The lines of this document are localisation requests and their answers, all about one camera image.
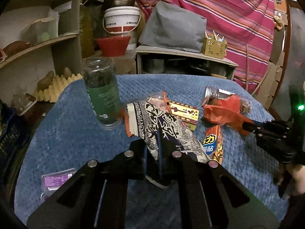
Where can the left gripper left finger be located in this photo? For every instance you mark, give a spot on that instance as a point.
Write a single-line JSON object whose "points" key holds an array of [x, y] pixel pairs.
{"points": [[95, 196]]}

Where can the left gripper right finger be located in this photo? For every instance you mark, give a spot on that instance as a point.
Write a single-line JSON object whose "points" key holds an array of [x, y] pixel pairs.
{"points": [[209, 196]]}

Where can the orange cartoon snack wrapper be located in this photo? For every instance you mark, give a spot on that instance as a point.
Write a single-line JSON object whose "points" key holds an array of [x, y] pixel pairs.
{"points": [[213, 143]]}

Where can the orange red plastic bag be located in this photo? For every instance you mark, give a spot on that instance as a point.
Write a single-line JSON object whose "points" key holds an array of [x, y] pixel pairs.
{"points": [[226, 115]]}

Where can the black white patterned wrapper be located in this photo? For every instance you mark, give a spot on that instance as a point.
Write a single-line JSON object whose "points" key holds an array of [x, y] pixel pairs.
{"points": [[162, 134]]}

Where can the person right hand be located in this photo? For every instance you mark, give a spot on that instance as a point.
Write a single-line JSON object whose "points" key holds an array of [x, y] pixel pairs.
{"points": [[296, 173]]}

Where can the purple small packet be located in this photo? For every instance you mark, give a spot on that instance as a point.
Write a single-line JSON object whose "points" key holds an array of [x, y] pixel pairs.
{"points": [[52, 182]]}

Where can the blue knitted table cloth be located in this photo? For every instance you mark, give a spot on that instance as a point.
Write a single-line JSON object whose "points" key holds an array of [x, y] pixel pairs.
{"points": [[70, 135]]}

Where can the yellow brown medicine box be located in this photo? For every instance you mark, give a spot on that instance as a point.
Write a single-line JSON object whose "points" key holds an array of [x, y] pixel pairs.
{"points": [[189, 115]]}

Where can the clear jar with nuts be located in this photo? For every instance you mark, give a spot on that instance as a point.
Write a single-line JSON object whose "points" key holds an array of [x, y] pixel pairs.
{"points": [[222, 97]]}

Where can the yellow egg tray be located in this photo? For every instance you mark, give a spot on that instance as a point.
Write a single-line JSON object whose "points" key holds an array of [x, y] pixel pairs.
{"points": [[52, 93]]}

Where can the yellow utensil holder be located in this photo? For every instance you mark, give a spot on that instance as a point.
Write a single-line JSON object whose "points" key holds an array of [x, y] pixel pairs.
{"points": [[214, 46]]}

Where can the green tea jar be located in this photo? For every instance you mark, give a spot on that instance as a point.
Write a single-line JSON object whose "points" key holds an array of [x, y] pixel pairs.
{"points": [[102, 88]]}

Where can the red striped curtain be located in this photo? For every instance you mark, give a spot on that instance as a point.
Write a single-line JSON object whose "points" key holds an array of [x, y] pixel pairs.
{"points": [[246, 25]]}

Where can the low wooden table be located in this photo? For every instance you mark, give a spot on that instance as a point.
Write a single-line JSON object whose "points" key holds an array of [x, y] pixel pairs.
{"points": [[159, 60]]}

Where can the red plastic basket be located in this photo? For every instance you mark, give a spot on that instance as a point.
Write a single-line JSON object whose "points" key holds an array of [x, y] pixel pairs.
{"points": [[113, 46]]}

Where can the wooden corner shelf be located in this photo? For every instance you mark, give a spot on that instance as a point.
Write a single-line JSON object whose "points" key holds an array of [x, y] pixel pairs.
{"points": [[37, 37]]}

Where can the grey cloth cover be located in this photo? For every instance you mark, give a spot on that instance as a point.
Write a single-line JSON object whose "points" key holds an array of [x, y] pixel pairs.
{"points": [[170, 26]]}

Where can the white plastic bucket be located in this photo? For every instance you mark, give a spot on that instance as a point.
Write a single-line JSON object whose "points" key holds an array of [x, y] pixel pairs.
{"points": [[121, 20]]}

